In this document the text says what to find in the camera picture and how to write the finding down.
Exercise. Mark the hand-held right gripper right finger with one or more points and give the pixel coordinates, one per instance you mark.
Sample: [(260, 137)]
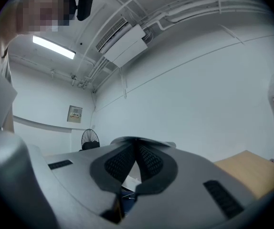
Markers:
[(187, 175)]

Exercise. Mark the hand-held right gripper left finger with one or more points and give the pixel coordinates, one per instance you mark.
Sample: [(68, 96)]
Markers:
[(79, 175)]

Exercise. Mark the black floor fan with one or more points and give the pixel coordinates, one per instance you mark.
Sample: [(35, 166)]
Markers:
[(90, 137)]

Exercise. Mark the rectangular ceiling light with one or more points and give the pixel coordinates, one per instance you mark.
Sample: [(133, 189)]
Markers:
[(53, 46)]

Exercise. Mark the white ceiling air conditioner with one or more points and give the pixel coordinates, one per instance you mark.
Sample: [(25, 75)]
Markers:
[(125, 44)]

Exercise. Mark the white ceiling pipes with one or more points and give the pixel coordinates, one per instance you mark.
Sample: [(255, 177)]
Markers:
[(187, 13)]

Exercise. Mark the grey wall electrical panel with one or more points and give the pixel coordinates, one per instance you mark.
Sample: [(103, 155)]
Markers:
[(75, 114)]

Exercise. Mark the black head-mounted camera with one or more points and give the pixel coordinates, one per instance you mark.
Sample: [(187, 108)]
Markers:
[(84, 7)]

